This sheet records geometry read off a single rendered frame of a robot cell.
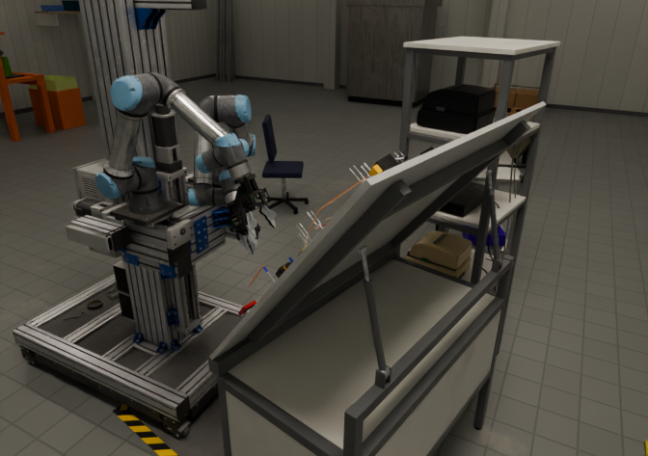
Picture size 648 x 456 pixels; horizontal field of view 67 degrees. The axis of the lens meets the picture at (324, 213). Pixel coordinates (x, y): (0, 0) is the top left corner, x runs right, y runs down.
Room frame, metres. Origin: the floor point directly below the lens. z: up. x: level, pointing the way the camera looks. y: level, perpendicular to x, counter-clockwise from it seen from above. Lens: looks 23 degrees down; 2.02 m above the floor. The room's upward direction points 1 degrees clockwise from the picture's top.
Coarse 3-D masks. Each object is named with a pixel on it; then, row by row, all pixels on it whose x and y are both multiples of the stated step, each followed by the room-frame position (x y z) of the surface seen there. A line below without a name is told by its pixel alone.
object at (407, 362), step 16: (512, 256) 1.89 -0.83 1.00; (496, 272) 1.76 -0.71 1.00; (480, 288) 1.63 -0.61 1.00; (464, 304) 1.53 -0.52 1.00; (448, 320) 1.43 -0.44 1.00; (432, 336) 1.33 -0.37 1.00; (416, 352) 1.25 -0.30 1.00; (400, 368) 1.18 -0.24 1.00; (384, 384) 1.09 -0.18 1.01; (368, 400) 1.05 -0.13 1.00; (352, 416) 0.99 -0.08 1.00; (352, 432) 0.98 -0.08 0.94; (352, 448) 0.98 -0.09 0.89
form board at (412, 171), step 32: (512, 128) 1.78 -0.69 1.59; (416, 160) 1.13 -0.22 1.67; (448, 160) 1.39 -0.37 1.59; (384, 192) 1.12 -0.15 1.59; (352, 224) 1.16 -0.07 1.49; (384, 224) 1.53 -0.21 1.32; (320, 256) 1.21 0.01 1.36; (352, 256) 1.65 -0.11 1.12; (288, 288) 1.27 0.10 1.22; (256, 320) 1.34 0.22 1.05; (224, 352) 1.40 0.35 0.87
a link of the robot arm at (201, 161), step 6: (210, 150) 1.64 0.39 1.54; (198, 156) 1.67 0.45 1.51; (204, 156) 1.64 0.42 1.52; (210, 156) 1.62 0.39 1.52; (198, 162) 1.65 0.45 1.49; (204, 162) 1.63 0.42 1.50; (210, 162) 1.62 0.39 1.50; (216, 162) 1.61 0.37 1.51; (198, 168) 1.65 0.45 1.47; (204, 168) 1.64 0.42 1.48; (210, 168) 1.63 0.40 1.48; (216, 168) 1.63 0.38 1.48
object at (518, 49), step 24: (408, 48) 2.33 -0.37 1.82; (432, 48) 2.24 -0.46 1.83; (456, 48) 2.17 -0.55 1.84; (480, 48) 2.11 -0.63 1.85; (504, 48) 2.06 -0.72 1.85; (528, 48) 2.14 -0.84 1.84; (552, 48) 2.44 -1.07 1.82; (408, 72) 2.32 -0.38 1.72; (456, 72) 2.76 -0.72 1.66; (504, 72) 2.04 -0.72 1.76; (408, 96) 2.32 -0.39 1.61; (504, 96) 2.04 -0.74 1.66; (408, 120) 2.32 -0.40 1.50; (408, 144) 2.34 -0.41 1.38; (528, 168) 2.47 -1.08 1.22; (504, 192) 2.52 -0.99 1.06; (528, 192) 2.48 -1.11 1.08; (432, 216) 2.23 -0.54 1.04; (456, 216) 2.19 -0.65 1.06; (480, 216) 2.05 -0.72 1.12; (504, 216) 2.22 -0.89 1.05; (480, 240) 2.04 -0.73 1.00; (480, 264) 2.04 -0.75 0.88; (504, 312) 2.46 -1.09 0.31
